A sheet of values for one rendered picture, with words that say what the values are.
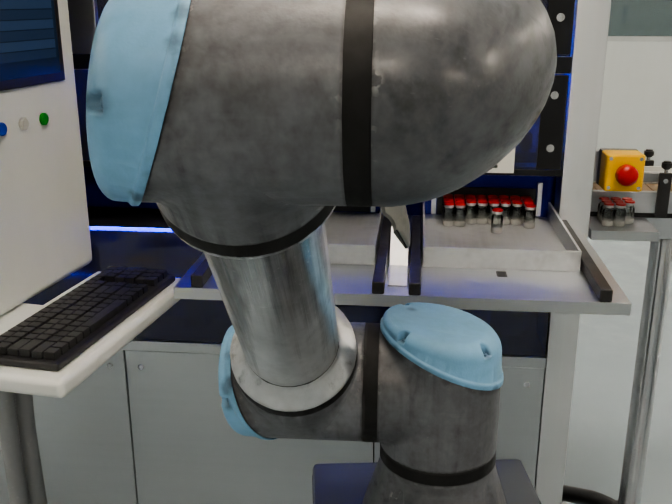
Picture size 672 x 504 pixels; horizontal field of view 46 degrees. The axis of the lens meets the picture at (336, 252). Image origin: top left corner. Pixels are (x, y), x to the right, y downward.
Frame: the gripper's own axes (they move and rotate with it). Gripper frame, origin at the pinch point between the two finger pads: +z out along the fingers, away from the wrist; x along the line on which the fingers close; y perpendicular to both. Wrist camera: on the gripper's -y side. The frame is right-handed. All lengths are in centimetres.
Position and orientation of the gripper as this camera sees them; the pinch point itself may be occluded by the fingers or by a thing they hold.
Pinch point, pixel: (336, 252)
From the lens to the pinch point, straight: 80.0
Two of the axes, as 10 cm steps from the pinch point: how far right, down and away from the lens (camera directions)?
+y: -1.3, 1.0, 9.9
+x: -9.9, 0.4, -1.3
